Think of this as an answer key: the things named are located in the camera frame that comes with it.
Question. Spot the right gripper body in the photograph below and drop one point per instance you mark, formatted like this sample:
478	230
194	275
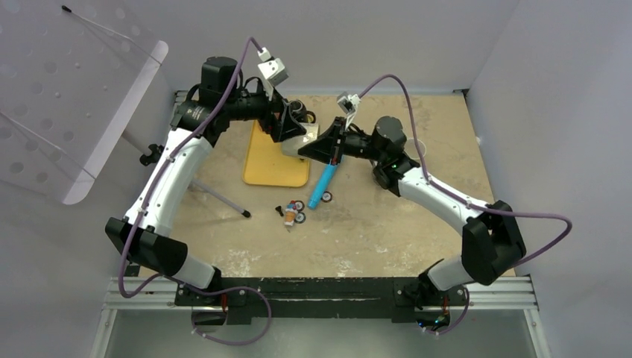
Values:
352	144

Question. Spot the ice cream cone toy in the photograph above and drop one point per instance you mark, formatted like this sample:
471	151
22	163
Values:
290	214

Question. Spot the blue toy microphone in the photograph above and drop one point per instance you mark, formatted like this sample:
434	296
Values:
322	185

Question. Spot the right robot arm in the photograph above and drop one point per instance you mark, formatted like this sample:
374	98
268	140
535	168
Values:
491	242

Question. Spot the tripod stand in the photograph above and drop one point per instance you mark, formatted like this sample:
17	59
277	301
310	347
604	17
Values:
150	154

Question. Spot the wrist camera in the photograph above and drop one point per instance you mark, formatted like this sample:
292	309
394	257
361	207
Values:
349	103
272	68

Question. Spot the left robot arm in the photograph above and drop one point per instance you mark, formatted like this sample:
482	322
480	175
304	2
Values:
142	234

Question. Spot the yellow tray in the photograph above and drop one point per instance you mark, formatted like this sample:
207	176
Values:
266	165

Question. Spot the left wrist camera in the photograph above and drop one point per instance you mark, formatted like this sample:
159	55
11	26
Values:
272	68

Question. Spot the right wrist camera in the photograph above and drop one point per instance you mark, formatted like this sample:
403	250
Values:
349	103

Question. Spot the poker chip by microphone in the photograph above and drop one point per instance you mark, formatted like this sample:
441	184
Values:
326	197

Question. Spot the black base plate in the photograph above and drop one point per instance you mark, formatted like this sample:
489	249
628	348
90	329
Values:
398	299

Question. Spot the black mug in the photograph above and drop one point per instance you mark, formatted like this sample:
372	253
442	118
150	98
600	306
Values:
300	113

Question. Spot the white perforated panel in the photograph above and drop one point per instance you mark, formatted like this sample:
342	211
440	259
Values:
72	75

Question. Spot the cream mug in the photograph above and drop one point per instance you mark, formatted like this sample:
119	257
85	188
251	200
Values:
290	147

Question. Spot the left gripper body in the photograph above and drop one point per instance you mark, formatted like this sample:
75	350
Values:
261	110

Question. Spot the poker chip 50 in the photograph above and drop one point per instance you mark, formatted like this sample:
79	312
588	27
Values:
300	218

